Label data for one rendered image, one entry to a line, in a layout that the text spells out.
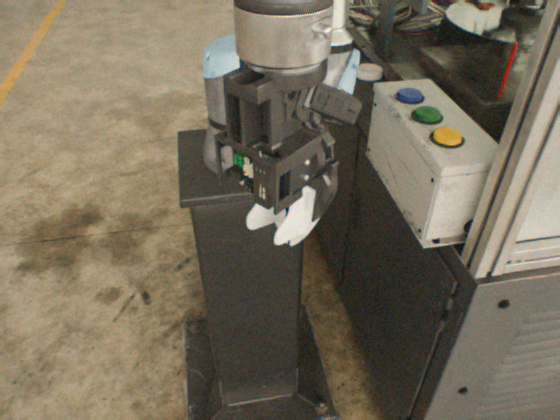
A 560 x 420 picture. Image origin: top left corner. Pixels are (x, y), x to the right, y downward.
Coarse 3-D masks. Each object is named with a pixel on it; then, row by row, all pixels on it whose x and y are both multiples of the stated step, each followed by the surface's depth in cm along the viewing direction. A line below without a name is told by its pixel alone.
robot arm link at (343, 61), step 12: (336, 0) 71; (336, 12) 72; (336, 24) 73; (336, 36) 73; (348, 36) 75; (336, 48) 73; (348, 48) 75; (336, 60) 74; (348, 60) 75; (336, 72) 75; (348, 72) 75; (336, 84) 75; (348, 84) 75
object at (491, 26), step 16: (464, 0) 107; (480, 0) 107; (496, 0) 107; (448, 16) 98; (464, 16) 98; (480, 16) 98; (496, 16) 98; (480, 32) 90; (496, 32) 90; (512, 32) 90; (528, 32) 90
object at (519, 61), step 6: (504, 48) 101; (510, 48) 99; (516, 48) 98; (522, 48) 97; (528, 48) 97; (504, 54) 101; (516, 54) 98; (522, 54) 98; (528, 54) 98; (504, 60) 101; (516, 60) 99; (522, 60) 99; (504, 66) 101; (510, 66) 100; (516, 66) 100; (522, 66) 100
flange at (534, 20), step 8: (512, 8) 99; (520, 8) 95; (528, 8) 94; (544, 8) 94; (504, 16) 95; (512, 16) 95; (520, 16) 94; (528, 16) 94; (536, 16) 94; (520, 24) 93; (528, 24) 92; (536, 24) 92
